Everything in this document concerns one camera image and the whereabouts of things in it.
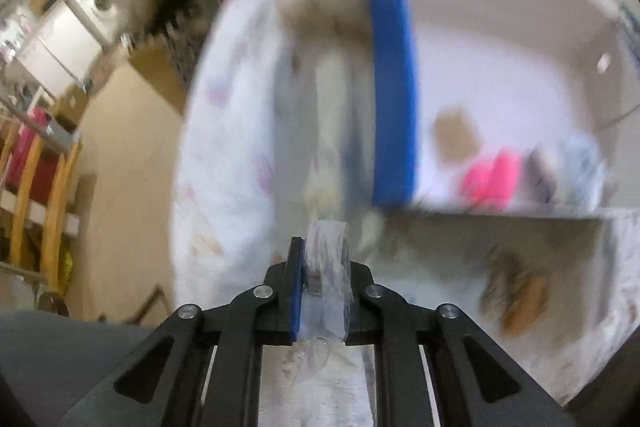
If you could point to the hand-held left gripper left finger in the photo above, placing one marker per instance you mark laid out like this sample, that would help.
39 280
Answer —
296 292

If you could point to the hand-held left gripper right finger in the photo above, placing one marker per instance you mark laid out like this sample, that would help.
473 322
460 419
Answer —
361 279

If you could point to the clear plastic packet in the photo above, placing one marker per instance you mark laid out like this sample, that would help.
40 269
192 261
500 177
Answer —
327 252

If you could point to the white black-lined sock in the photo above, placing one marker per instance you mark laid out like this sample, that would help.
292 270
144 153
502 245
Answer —
541 174

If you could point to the blue cardboard box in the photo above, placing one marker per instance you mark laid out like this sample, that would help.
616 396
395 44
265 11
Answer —
500 57

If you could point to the beige brown fluffy plush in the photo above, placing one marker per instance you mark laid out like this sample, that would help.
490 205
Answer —
505 272

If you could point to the wooden side table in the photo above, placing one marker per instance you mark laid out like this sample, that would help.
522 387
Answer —
160 79

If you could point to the yellow wooden rack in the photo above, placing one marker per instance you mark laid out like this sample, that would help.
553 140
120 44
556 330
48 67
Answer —
52 207

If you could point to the black white striped cloth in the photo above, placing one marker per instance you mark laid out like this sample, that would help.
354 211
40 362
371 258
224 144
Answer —
180 47

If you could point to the cream fluffy plush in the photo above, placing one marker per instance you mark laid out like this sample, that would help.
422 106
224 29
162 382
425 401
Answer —
325 2

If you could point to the cardboard box on floor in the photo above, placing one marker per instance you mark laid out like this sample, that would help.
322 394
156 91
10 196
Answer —
70 109

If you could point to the pink storage bin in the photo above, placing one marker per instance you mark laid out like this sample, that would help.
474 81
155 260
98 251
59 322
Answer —
27 147

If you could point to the white floor cabinet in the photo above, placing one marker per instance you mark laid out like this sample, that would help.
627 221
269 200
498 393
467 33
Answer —
60 52

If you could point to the white washing machine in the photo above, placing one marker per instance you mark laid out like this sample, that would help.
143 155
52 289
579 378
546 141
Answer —
97 7

